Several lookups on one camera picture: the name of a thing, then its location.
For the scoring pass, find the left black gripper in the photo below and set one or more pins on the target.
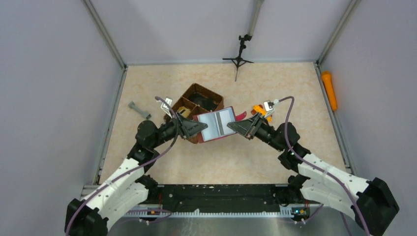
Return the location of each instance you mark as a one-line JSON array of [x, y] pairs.
[[181, 126]]

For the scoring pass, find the orange yellow toy car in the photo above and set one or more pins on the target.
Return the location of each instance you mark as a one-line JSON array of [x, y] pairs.
[[258, 109]]

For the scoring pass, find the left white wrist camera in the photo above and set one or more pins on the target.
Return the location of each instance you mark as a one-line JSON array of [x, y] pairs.
[[165, 106]]

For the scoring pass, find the grey toy block bar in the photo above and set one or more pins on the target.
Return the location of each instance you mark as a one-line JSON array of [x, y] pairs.
[[146, 115]]

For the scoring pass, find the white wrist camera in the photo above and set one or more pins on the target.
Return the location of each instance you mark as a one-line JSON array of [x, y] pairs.
[[269, 107], [165, 106]]

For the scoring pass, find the black cards pile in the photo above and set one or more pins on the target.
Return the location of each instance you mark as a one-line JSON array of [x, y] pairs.
[[204, 102]]

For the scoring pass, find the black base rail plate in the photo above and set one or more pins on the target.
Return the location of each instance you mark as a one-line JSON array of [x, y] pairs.
[[224, 198]]

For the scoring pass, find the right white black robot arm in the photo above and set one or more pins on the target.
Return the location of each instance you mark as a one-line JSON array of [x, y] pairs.
[[369, 202]]

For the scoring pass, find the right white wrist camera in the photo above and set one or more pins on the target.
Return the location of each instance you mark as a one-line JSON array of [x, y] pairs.
[[269, 107]]

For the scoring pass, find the red leather card holder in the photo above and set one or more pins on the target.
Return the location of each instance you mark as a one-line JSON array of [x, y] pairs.
[[217, 124]]

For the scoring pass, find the gold cards pile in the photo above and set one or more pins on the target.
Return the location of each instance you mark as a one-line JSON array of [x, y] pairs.
[[184, 111]]

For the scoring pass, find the brown woven divided basket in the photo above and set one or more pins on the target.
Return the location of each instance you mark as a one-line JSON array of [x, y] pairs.
[[196, 109]]

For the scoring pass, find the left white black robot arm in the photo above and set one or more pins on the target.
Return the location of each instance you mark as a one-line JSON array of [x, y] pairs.
[[96, 213]]

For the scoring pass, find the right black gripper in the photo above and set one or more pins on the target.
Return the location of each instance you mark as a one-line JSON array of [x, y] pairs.
[[255, 126]]

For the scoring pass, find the black camera tripod stand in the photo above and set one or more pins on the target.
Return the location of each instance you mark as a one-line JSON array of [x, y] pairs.
[[239, 61]]

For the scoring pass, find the orange flashlight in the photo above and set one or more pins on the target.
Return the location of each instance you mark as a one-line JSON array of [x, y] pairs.
[[327, 82]]

